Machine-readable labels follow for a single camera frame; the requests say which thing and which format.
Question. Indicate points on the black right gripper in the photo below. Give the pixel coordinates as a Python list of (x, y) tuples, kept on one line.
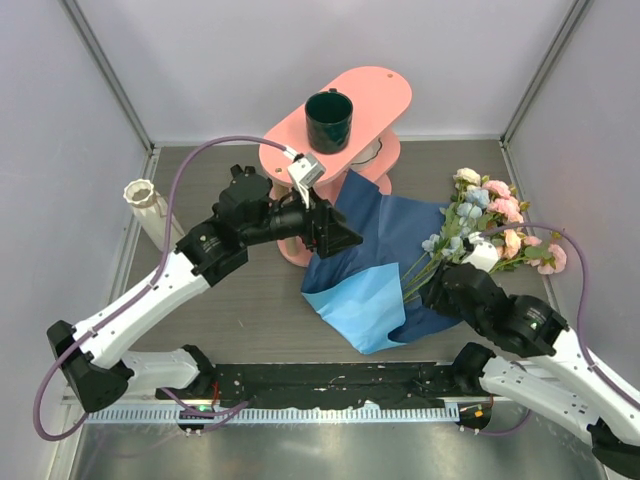
[(432, 295)]

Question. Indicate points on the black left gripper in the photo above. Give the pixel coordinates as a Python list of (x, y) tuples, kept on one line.
[(324, 228)]

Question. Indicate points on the blue wrapping paper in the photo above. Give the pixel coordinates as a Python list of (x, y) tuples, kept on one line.
[(359, 291)]

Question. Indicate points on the artificial flower bunch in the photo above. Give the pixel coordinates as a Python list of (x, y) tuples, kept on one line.
[(483, 211)]

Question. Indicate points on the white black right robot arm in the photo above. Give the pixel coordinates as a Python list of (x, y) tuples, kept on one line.
[(588, 398)]

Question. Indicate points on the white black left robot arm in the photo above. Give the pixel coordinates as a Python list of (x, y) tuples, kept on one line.
[(95, 353)]

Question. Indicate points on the white ribbed ceramic vase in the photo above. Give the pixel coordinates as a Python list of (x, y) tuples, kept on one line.
[(150, 208)]

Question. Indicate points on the white bowl on shelf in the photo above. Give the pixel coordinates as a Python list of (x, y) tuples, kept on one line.
[(363, 160)]

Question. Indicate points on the dark green cup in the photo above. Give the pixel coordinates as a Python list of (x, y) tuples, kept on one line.
[(328, 116)]

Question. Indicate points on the pink three-tier wooden shelf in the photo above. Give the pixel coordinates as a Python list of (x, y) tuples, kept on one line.
[(379, 96)]

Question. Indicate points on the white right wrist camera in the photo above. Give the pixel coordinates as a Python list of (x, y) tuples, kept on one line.
[(480, 253)]

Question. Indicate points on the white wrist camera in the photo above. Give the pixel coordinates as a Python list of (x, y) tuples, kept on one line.
[(304, 171), (480, 253)]

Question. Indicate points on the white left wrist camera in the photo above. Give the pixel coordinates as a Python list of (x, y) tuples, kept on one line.
[(304, 171)]

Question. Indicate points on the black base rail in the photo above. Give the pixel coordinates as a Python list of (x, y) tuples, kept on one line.
[(332, 386)]

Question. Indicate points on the white slotted cable duct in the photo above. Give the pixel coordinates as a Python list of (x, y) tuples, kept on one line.
[(165, 413)]

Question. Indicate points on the right aluminium frame post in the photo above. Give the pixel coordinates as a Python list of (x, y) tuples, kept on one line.
[(572, 20)]

